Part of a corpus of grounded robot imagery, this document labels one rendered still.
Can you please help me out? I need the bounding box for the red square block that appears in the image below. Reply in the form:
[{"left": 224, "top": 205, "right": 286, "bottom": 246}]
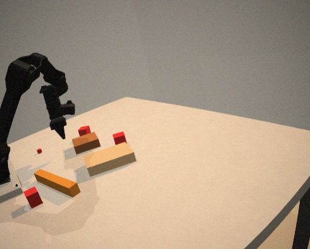
[
  {"left": 78, "top": 126, "right": 91, "bottom": 136},
  {"left": 112, "top": 132, "right": 126, "bottom": 145},
  {"left": 24, "top": 186, "right": 43, "bottom": 208}
]

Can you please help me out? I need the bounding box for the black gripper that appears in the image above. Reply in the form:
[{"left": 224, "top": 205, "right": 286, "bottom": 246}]
[{"left": 46, "top": 99, "right": 67, "bottom": 139}]

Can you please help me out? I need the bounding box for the orange long rectangular bar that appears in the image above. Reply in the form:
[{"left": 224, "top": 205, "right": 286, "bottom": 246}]
[{"left": 34, "top": 169, "right": 81, "bottom": 197}]

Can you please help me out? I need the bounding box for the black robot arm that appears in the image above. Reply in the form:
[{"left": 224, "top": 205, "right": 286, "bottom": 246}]
[{"left": 0, "top": 52, "right": 75, "bottom": 185}]

